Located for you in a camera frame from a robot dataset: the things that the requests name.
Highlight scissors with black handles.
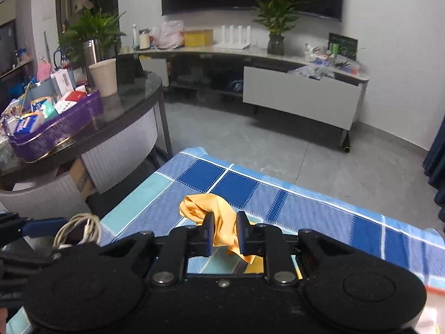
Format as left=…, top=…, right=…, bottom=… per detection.
left=53, top=47, right=75, bottom=72

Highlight pile of small packets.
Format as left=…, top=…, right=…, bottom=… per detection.
left=287, top=43, right=370, bottom=79

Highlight white paper cup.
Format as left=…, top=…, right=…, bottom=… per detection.
left=88, top=58, right=118, bottom=97

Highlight pink paper bag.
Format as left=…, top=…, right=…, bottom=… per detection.
left=36, top=61, right=53, bottom=81

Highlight white TV cabinet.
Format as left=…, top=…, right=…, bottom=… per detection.
left=118, top=43, right=370, bottom=154

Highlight dark round glass table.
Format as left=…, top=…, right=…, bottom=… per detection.
left=0, top=71, right=173, bottom=185

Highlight dark blue curtain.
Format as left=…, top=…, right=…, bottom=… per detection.
left=422, top=111, right=445, bottom=223

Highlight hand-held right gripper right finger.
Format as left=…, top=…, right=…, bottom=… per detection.
left=236, top=211, right=334, bottom=284

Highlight white router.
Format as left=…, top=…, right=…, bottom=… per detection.
left=214, top=25, right=251, bottom=50

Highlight white box with orange rim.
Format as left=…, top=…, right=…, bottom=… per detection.
left=415, top=285, right=445, bottom=334

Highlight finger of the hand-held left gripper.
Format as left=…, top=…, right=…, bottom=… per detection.
left=21, top=217, right=70, bottom=239

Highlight yellow box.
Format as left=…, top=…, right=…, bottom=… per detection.
left=184, top=29, right=214, bottom=47

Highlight red and white box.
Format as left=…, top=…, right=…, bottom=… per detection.
left=54, top=91, right=87, bottom=114

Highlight potted plant in glass vase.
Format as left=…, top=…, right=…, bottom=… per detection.
left=252, top=0, right=310, bottom=56

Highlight white jar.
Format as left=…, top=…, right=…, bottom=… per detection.
left=139, top=28, right=154, bottom=50

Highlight plant in steel pot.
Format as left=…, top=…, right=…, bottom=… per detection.
left=57, top=7, right=127, bottom=73

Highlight blue plaid blanket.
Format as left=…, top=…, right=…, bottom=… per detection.
left=7, top=147, right=445, bottom=334

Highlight pile of packets in basket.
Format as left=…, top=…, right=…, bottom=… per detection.
left=2, top=95, right=60, bottom=136

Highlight white ribbed stool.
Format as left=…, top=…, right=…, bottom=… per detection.
left=0, top=172, right=92, bottom=216
left=81, top=106, right=160, bottom=194

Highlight white cable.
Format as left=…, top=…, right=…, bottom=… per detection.
left=52, top=213, right=102, bottom=251

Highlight cardboard box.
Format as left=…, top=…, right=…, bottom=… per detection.
left=70, top=160, right=97, bottom=196

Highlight white plastic bag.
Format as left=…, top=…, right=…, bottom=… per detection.
left=150, top=20, right=185, bottom=49

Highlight purple basket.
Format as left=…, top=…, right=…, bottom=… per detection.
left=2, top=90, right=104, bottom=163

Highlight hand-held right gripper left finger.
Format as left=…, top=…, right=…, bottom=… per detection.
left=118, top=213, right=215, bottom=284

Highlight black and green box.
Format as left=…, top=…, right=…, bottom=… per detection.
left=328, top=32, right=359, bottom=61

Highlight yellow rubber glove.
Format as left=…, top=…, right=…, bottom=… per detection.
left=179, top=194, right=266, bottom=274

